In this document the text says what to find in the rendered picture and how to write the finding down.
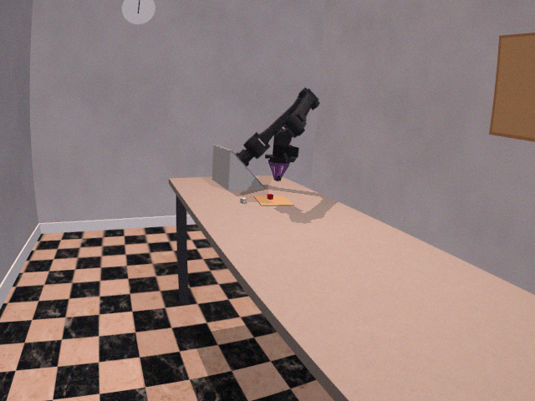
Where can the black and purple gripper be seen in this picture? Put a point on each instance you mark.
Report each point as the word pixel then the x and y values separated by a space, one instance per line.
pixel 277 162

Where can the tan mat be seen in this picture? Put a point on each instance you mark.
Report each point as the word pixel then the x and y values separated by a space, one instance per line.
pixel 276 201

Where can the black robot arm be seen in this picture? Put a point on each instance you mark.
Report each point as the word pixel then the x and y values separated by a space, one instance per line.
pixel 295 128

